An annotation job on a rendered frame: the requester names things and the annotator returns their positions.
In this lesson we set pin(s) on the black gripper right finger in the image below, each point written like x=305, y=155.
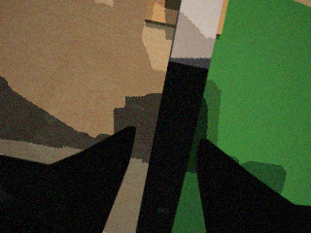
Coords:
x=235, y=201

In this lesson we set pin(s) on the green flat mat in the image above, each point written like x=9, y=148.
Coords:
x=256, y=105

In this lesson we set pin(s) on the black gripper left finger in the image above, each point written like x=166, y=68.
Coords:
x=75, y=194

